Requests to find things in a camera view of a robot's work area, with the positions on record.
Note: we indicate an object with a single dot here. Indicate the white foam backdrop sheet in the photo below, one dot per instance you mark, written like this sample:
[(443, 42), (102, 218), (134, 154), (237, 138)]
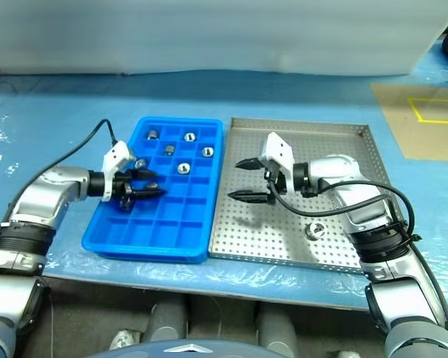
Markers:
[(209, 33)]

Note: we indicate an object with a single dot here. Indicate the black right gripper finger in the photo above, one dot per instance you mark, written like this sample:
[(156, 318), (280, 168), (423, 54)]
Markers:
[(248, 196), (250, 164)]

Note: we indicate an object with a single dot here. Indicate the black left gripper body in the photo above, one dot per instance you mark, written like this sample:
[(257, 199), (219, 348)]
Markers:
[(122, 186)]

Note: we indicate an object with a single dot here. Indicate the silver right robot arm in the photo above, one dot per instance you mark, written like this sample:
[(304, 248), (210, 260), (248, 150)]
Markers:
[(339, 168)]

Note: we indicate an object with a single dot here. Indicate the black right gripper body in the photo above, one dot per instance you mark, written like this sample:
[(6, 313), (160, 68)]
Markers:
[(276, 182)]

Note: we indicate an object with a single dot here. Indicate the white robot foot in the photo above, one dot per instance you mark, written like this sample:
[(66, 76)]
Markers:
[(124, 339), (339, 354)]

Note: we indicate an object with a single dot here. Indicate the metal roller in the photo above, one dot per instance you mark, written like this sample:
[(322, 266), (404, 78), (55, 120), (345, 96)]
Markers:
[(315, 229), (140, 162), (152, 133), (208, 151), (183, 168), (189, 137), (168, 150)]

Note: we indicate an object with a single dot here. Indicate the yellow tape square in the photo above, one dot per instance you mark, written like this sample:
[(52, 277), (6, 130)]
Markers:
[(418, 112)]

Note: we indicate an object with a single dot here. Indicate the brown cardboard sheet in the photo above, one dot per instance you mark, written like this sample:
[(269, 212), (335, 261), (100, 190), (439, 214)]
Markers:
[(425, 141)]

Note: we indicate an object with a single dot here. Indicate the blue compartment tray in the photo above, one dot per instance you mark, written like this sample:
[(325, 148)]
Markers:
[(153, 227)]

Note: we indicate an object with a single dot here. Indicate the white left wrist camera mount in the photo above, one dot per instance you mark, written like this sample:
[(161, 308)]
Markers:
[(115, 156)]

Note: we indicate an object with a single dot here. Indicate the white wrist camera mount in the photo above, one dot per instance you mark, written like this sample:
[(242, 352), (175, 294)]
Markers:
[(115, 156), (278, 149)]

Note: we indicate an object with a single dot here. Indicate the grey rounded robot leg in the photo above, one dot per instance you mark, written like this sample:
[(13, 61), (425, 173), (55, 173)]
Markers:
[(278, 332), (168, 317)]

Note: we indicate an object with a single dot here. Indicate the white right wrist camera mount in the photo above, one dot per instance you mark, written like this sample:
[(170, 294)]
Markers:
[(278, 149)]

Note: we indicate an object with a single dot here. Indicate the dark blue robot torso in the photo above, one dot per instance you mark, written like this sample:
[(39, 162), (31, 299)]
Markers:
[(179, 350)]

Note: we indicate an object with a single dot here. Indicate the perforated steel tray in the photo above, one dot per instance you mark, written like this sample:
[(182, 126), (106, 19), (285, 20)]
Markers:
[(254, 231)]

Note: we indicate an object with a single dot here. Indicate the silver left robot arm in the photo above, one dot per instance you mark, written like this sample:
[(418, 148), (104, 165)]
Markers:
[(48, 190)]

